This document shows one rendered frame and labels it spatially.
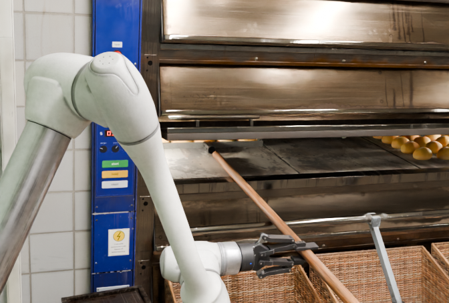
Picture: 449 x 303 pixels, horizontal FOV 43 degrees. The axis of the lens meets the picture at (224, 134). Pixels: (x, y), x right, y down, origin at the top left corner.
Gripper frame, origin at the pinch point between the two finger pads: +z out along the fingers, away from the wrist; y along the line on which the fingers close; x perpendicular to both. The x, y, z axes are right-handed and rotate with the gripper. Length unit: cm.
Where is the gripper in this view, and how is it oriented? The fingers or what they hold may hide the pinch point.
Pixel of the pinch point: (305, 252)
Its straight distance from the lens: 169.0
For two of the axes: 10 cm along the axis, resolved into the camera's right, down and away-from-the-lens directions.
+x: 2.9, 2.7, -9.2
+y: -0.7, 9.6, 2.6
